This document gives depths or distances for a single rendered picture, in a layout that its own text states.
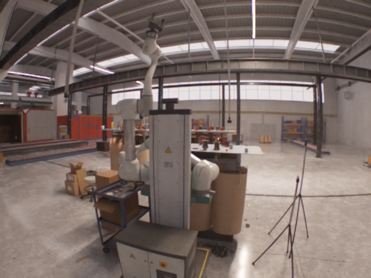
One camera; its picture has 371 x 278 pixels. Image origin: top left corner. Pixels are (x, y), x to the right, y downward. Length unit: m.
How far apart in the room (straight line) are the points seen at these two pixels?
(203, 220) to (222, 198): 0.43
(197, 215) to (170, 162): 1.26
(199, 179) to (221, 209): 1.00
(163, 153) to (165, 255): 0.78
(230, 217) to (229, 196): 0.31
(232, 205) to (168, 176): 1.15
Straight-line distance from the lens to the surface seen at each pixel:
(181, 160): 1.43
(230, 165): 2.29
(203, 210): 2.53
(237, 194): 2.36
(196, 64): 11.01
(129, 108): 1.58
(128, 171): 1.70
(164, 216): 1.66
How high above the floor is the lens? 1.66
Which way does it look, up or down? 4 degrees down
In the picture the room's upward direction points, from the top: 1 degrees clockwise
